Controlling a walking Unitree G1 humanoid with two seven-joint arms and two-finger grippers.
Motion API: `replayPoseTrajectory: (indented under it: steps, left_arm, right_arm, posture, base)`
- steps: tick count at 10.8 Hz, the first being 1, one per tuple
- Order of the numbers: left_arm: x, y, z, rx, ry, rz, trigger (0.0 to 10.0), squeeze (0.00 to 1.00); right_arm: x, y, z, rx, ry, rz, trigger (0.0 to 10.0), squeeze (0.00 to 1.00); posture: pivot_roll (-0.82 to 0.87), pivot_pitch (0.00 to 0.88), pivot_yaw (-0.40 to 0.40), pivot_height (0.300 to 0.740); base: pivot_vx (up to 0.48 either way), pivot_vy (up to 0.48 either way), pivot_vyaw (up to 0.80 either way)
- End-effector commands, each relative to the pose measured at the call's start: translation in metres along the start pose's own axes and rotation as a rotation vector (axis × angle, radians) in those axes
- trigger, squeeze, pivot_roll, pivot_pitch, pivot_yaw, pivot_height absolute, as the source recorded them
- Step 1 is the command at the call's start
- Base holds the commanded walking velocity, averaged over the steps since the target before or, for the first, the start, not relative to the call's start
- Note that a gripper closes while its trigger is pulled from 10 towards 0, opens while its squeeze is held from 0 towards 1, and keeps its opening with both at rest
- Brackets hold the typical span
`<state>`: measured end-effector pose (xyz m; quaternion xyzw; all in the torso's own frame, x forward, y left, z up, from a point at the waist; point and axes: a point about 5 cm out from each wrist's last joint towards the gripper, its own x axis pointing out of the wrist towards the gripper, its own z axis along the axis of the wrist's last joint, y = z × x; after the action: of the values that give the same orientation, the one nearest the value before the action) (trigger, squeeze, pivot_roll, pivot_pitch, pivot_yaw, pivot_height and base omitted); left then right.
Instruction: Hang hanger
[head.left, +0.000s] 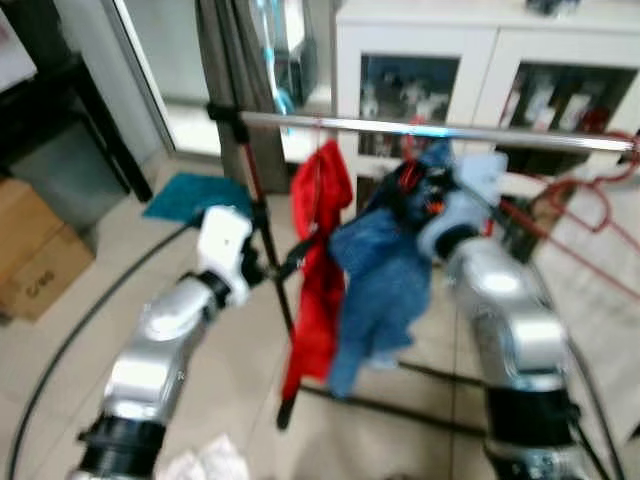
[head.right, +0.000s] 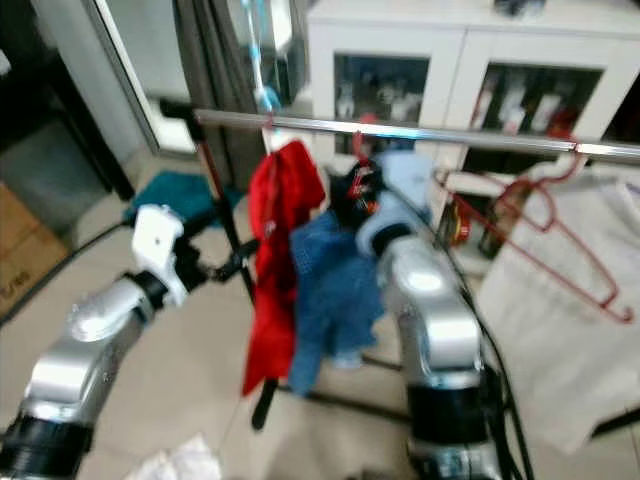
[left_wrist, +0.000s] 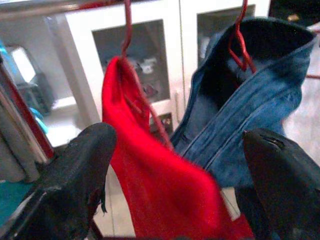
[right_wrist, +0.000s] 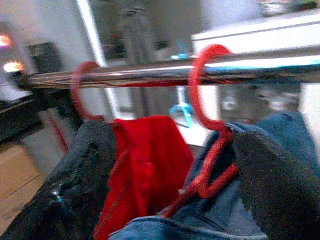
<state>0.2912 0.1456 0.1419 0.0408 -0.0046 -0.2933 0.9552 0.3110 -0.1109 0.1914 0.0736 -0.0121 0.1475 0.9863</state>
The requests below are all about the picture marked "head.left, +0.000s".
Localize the black floor cable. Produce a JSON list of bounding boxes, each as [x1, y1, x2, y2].
[[4, 224, 193, 480]]

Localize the black clothes rack stand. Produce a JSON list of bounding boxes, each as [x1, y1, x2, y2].
[[207, 102, 493, 441]]

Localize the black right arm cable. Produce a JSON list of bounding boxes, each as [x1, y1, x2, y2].
[[468, 185, 614, 480]]

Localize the brown cardboard box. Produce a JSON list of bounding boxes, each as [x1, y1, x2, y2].
[[0, 177, 97, 324]]

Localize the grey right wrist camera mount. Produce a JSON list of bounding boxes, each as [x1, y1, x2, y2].
[[415, 152, 510, 263]]

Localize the light blue hanging strap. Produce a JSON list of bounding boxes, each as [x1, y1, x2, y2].
[[253, 0, 298, 123]]

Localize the silver clothes rack rail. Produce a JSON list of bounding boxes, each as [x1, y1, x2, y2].
[[240, 111, 638, 154]]

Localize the dark grey curtain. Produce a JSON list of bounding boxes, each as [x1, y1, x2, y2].
[[194, 0, 293, 183]]

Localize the red garment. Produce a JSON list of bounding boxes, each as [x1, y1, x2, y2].
[[282, 140, 355, 402]]

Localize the small white crumpled cloth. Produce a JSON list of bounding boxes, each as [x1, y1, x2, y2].
[[158, 434, 252, 480]]

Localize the teal floor mat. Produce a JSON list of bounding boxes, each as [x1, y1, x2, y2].
[[141, 172, 257, 227]]

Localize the black furniture piece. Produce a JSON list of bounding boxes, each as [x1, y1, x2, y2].
[[0, 0, 153, 203]]

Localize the blue denim jeans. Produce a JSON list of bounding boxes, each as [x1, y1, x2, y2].
[[326, 140, 453, 400]]

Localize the large white cloth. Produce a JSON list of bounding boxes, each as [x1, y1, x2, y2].
[[528, 165, 640, 441]]

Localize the white glass door cabinet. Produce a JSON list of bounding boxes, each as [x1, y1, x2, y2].
[[334, 0, 640, 196]]

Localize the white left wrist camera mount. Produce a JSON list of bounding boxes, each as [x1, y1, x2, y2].
[[196, 206, 254, 307]]

